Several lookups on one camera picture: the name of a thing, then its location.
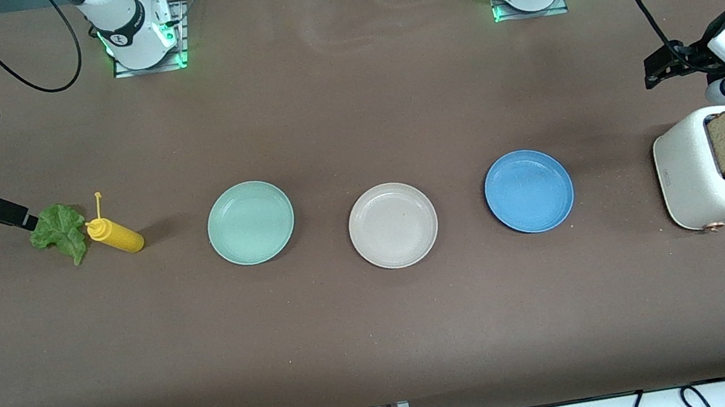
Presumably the green lettuce leaf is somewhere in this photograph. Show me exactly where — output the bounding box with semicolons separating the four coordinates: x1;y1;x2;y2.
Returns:
25;198;95;274

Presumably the yellow mustard squeeze bottle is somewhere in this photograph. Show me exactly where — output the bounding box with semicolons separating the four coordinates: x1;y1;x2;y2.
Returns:
80;185;147;262

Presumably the blue round plate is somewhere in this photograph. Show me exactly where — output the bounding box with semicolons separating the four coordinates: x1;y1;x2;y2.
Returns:
479;142;580;241

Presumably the green round plate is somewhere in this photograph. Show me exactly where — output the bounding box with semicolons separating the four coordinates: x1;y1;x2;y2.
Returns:
201;174;302;272

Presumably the beige round plate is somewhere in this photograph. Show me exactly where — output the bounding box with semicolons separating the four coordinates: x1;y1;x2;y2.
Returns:
342;175;446;276

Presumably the white two-slot toaster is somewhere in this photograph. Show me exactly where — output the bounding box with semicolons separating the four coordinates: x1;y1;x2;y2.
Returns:
647;103;725;240

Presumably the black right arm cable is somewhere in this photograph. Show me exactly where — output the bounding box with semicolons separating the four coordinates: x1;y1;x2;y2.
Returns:
0;0;99;166

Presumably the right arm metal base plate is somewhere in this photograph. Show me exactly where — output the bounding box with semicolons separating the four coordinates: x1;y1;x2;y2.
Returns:
102;0;198;81

